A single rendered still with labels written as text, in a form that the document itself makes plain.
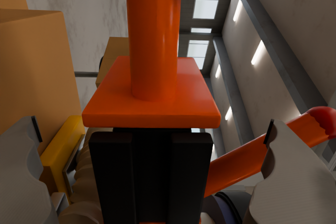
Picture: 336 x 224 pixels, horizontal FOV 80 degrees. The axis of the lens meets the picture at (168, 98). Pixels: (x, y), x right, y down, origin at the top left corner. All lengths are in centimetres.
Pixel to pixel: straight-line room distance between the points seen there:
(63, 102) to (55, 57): 6
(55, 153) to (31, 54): 11
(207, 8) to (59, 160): 937
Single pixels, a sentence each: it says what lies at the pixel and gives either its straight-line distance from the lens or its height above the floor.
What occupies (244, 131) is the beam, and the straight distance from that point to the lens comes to 668.
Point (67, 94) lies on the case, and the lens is 34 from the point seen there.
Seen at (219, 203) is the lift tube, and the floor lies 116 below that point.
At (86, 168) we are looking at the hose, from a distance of 21.
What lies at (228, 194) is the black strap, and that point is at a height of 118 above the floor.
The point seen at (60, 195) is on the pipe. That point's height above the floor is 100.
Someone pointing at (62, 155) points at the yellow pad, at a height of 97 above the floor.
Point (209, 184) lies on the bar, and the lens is 17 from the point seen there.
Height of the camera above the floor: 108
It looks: 3 degrees up
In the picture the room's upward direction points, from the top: 91 degrees clockwise
